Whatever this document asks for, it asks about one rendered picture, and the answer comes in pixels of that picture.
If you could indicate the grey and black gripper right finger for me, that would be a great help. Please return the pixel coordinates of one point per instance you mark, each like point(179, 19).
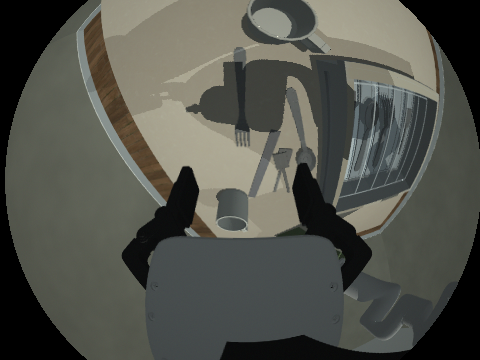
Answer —
point(321, 219)

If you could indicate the grey mug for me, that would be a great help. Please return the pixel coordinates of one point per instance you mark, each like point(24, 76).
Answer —
point(232, 212)
point(288, 19)

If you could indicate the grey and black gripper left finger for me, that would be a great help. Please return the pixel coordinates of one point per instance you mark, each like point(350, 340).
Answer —
point(178, 212)

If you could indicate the grey drawer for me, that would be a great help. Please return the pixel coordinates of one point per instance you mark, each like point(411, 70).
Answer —
point(342, 74)

